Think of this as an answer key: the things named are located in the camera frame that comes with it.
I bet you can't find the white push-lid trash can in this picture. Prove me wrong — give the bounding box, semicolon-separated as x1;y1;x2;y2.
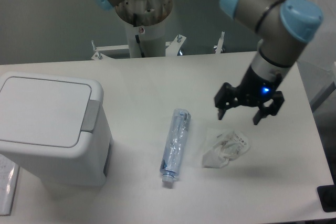
1;72;112;186

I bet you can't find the crushed clear plastic bottle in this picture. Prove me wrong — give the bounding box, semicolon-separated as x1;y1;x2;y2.
160;109;191;184

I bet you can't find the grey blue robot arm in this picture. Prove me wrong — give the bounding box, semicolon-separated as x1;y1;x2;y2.
94;0;323;124

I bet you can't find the laminated paper sheet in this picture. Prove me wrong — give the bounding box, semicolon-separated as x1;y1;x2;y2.
0;155;19;216

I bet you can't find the white covered side table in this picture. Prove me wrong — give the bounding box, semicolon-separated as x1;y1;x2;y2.
298;0;335;111

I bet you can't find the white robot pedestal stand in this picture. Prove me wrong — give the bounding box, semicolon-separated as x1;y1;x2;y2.
90;0;226;61

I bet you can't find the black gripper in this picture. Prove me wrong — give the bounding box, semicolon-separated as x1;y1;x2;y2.
214;66;285;125

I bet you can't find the white mask in wrapper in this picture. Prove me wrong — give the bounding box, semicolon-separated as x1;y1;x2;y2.
202;128;250;169

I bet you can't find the black object at table edge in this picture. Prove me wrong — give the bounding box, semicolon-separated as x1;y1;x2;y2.
317;185;335;212

